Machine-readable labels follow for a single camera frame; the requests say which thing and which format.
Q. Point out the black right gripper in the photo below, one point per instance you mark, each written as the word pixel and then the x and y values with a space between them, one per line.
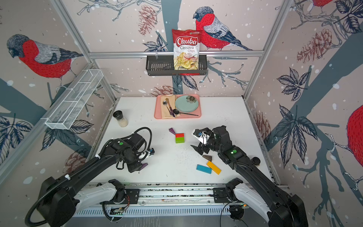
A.
pixel 199 150

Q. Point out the glass shaker black lid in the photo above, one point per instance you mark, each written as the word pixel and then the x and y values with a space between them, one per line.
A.
pixel 122 121

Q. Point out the teal rectangular block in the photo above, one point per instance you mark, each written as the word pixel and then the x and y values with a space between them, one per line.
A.
pixel 204 169

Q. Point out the red rectangular block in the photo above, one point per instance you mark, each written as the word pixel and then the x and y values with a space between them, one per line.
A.
pixel 179 135

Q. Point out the black spoon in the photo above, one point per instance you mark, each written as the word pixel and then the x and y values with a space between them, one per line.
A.
pixel 176 111

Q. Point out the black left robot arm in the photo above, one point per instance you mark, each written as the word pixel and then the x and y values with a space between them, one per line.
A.
pixel 59 199

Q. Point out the beige cloth napkin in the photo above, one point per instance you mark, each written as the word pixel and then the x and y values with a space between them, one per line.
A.
pixel 164 112

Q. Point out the mint green flower plate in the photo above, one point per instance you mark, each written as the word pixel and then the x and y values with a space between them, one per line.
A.
pixel 186 103

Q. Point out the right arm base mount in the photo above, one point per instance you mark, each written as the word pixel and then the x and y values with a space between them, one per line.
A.
pixel 223 195

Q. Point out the pink serving tray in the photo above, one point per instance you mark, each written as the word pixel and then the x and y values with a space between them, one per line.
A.
pixel 157 113

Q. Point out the iridescent gold purple knife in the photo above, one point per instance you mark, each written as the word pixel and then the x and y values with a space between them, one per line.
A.
pixel 167 104

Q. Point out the white wire wall basket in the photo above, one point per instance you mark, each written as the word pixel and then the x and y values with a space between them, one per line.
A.
pixel 76 97

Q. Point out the dark brown wedge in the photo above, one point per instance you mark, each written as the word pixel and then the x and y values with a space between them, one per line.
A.
pixel 207 157

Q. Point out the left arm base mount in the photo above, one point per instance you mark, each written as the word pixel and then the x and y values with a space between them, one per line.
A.
pixel 126 197

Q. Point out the black round cap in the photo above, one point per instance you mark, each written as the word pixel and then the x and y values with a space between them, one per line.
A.
pixel 256 161

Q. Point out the purple wedge block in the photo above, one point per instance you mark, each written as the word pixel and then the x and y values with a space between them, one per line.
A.
pixel 144 166
pixel 171 130

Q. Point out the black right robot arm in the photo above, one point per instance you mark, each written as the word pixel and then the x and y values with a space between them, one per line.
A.
pixel 272 203

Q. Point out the yellow rectangular block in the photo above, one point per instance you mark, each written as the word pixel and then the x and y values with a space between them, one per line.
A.
pixel 214 168

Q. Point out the black wire wall basket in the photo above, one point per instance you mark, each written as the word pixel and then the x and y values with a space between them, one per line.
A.
pixel 164 66

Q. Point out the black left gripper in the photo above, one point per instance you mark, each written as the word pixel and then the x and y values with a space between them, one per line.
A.
pixel 135 167

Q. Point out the green rectangular block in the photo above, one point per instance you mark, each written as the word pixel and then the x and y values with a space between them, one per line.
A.
pixel 180 140

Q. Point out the Chuba cassava chips bag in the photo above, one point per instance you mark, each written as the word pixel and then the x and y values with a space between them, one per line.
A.
pixel 186 46

